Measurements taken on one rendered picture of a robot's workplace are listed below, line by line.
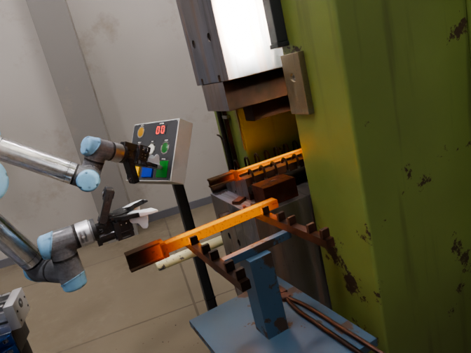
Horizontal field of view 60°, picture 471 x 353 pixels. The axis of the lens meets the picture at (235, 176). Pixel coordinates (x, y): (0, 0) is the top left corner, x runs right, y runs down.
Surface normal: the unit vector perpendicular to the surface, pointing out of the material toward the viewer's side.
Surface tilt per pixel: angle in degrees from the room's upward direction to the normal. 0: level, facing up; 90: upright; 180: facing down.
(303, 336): 0
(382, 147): 90
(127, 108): 90
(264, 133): 90
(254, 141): 90
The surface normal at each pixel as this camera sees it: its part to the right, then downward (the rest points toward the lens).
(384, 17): 0.41, 0.15
